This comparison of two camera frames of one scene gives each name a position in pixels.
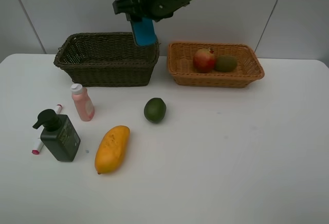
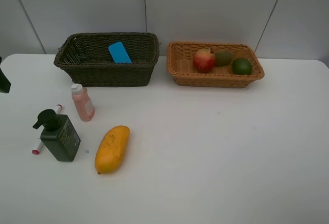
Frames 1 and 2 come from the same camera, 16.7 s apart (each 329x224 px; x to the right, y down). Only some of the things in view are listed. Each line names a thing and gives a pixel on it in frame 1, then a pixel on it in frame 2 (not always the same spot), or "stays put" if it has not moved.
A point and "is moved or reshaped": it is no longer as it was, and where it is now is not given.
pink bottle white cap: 84,103 stays put
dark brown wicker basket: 107,59 stays put
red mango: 204,60 stays put
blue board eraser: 144,32 → 119,53
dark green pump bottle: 59,136 stays put
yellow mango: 111,149 stays put
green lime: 155,110 → 241,66
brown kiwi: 226,63 is moved or reshaped
